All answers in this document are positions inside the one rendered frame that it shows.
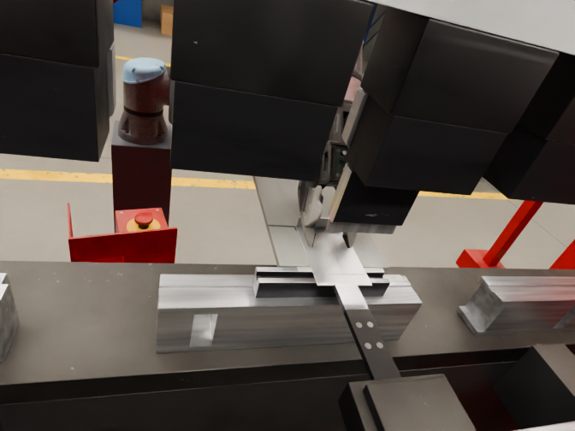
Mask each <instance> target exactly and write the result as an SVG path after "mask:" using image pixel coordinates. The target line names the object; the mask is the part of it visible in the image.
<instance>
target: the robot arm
mask: <svg viewBox="0 0 575 431"><path fill-rule="evenodd" d="M363 44H364V40H363V43H362V46H361V49H360V52H359V56H358V59H357V61H356V64H355V67H354V70H353V75H352V78H351V80H350V83H349V86H348V88H347V93H346V96H345V98H344V102H343V105H342V106H341V107H338V109H337V112H336V115H335V119H334V122H333V125H332V127H331V131H330V134H329V138H328V141H327V144H326V146H325V150H324V153H323V157H322V160H321V162H320V165H319V169H318V171H317V176H316V179H315V181H306V180H300V181H299V184H298V200H299V211H300V217H301V223H302V228H303V231H304V235H305V239H306V242H307V244H308V245H309V246H310V247H313V244H314V240H315V237H316V234H315V225H316V223H317V221H319V219H320V217H321V215H322V212H323V205H322V203H323V195H322V189H324V187H326V186H331V187H334V189H335V190H336V188H337V186H338V184H339V181H340V178H341V175H342V172H343V169H344V168H345V165H346V163H349V162H348V160H347V159H346V156H347V153H348V150H349V149H348V148H347V145H346V143H345V142H344V140H343V138H342V136H341V135H342V132H343V130H344V127H345V125H346V122H347V117H348V115H349V112H350V109H351V107H352V104H353V100H354V97H355V94H356V91H357V89H358V88H361V87H360V84H361V81H362V55H363ZM122 81H123V112H122V117H121V119H120V121H119V124H118V135H119V136H120V137H121V138H122V139H124V140H126V141H127V142H129V143H133V144H137V145H158V144H161V143H163V142H164V141H166V140H167V138H168V128H167V126H166V122H165V120H164V116H163V106H164V105H169V88H170V67H169V66H166V65H165V63H164V62H163V61H161V60H158V59H153V58H149V57H141V58H134V59H131V60H129V61H127V62H126V63H125V64H124V67H123V76H122ZM356 235H357V233H345V232H343V235H342V237H343V239H344V241H345V243H346V246H347V248H352V246H353V242H354V240H355V238H356Z"/></svg>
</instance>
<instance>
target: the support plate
mask: <svg viewBox="0 0 575 431"><path fill-rule="evenodd" d="M252 178H253V180H254V184H255V187H256V190H257V194H258V199H259V202H260V205H261V209H262V212H263V215H264V221H265V224H266V227H267V231H268V234H269V237H270V243H271V246H272V250H273V252H274V256H275V259H276V265H277V267H279V268H297V267H310V264H309V262H308V259H307V256H306V254H305V250H304V247H303V245H302V243H301V240H300V237H299V234H298V231H295V229H294V227H269V226H268V225H283V226H296V224H297V221H298V219H299V216H300V211H299V200H298V184H299V180H287V179H277V178H268V177H258V176H253V177H252ZM322 195H323V203H322V205H323V212H322V215H321V217H322V218H329V216H328V212H329V208H330V205H331V203H332V200H333V197H334V195H335V189H334V187H331V186H326V187H324V189H322ZM353 249H354V251H355V252H356V254H357V256H358V258H359V261H360V262H361V264H362V266H363V268H376V269H383V271H384V272H387V271H388V269H389V266H388V264H387V263H386V261H385V259H384V258H383V256H382V254H381V252H380V251H379V250H378V248H377V246H376V244H375V242H374V240H373V239H372V237H371V236H370V234H369V233H357V235H356V238H355V240H354V242H353Z"/></svg>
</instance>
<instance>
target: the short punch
mask: <svg viewBox="0 0 575 431"><path fill-rule="evenodd" d="M419 192H420V191H412V190H401V189H392V188H382V187H373V186H365V185H364V183H363V182H362V181H361V179H360V178H359V177H358V175H357V174H356V172H355V171H354V169H353V168H352V166H351V165H350V163H346V165H345V168H344V169H343V172H342V175H341V178H340V181H339V184H338V186H337V188H336V191H335V195H334V197H333V200H332V203H331V205H330V208H329V212H328V216H329V222H328V225H327V227H326V229H325V231H326V232H345V233H381V234H393V233H394V230H395V229H396V227H397V226H402V225H403V223H404V221H405V219H406V217H407V215H408V213H409V211H410V209H411V207H412V205H413V203H414V201H415V199H416V197H417V195H418V194H419Z"/></svg>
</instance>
